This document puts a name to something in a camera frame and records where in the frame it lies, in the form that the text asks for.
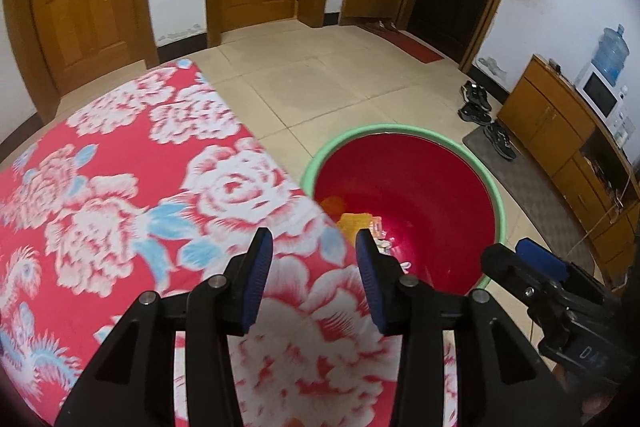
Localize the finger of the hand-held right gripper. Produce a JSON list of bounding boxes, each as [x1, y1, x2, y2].
[[481, 244, 548, 308], [516, 238, 571, 283]]

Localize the white power cable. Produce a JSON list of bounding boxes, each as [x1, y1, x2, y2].
[[580, 172, 632, 250]]

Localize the red doormat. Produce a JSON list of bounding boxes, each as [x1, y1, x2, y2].
[[380, 28, 445, 64]]

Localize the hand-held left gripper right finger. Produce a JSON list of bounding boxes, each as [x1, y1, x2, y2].
[[355, 229, 583, 427]]

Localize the white microwave oven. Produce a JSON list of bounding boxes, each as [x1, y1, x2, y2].
[[575, 63, 628, 122]]

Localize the blue water jug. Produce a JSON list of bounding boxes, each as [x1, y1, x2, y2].
[[591, 24, 630, 86]]

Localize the red basin with green rim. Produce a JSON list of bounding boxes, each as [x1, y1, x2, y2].
[[300, 123, 508, 298]]

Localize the red floral tablecloth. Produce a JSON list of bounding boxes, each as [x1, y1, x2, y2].
[[0, 59, 458, 427]]

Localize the yellow foam fruit net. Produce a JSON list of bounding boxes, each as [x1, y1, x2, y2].
[[337, 212, 382, 240]]

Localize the wooden sideboard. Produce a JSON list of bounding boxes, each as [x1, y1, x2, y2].
[[497, 54, 640, 288]]

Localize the grey floor mat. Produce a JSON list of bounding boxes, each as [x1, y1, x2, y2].
[[462, 127, 601, 280]]

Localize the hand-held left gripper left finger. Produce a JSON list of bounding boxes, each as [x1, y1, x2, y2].
[[54, 227, 274, 427]]

